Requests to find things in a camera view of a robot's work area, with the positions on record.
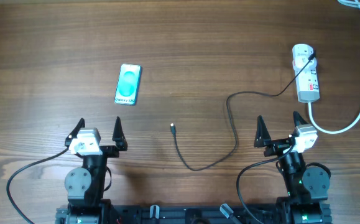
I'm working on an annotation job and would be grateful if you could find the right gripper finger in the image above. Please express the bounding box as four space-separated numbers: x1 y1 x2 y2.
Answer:
293 111 308 127
254 115 271 147

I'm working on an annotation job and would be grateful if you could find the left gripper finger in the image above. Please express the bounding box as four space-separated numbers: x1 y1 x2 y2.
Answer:
64 118 85 147
112 117 127 151

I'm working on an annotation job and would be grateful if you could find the teal-screen Galaxy smartphone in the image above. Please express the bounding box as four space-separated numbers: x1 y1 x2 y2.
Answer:
114 63 142 105

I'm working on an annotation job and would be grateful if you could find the black USB charging cable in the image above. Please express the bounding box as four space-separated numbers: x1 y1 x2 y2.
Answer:
170 50 317 172

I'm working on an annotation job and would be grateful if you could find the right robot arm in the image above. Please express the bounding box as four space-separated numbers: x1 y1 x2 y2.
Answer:
254 111 333 224

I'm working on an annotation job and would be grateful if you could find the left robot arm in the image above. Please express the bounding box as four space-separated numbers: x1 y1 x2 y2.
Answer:
55 117 127 224

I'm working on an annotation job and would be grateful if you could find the white USB charger plug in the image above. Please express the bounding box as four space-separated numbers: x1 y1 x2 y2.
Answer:
292 55 317 72

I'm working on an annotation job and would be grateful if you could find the white power strip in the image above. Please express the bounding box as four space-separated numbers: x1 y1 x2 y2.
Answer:
292 44 320 103

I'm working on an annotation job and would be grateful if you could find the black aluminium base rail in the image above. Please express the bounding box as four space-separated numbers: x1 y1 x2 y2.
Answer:
55 203 333 224

